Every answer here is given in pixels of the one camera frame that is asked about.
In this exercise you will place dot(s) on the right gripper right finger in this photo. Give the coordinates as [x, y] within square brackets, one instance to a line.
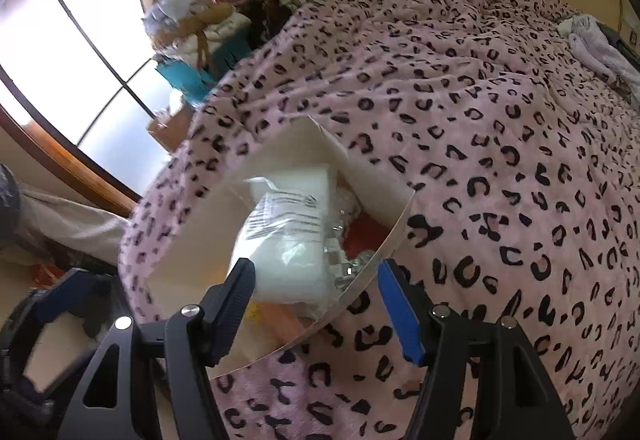
[515, 397]

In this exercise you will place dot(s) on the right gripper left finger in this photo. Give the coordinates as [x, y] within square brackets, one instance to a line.
[115, 397]

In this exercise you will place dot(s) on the clear bag of white cotton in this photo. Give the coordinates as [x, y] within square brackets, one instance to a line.
[285, 234]

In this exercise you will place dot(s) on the red happy meal box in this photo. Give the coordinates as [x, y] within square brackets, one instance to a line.
[363, 234]

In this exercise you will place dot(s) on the grey cloth on floor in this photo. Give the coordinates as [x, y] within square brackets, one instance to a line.
[93, 231]

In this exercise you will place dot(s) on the brown paper bag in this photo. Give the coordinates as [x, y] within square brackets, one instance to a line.
[171, 130]

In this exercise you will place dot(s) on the white cardboard box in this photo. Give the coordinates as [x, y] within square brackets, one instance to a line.
[164, 279]

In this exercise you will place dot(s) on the teal storage box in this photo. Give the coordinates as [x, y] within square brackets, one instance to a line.
[196, 76]

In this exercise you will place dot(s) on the pink leopard print blanket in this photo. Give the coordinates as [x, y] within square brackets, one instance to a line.
[525, 167]

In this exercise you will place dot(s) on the pile of folded clothes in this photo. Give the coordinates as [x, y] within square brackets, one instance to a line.
[182, 27]

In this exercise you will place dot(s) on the light blue clothes on bed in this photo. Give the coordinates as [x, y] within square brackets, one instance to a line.
[603, 51]

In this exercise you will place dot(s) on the window with dark frame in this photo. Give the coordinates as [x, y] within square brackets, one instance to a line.
[79, 88]

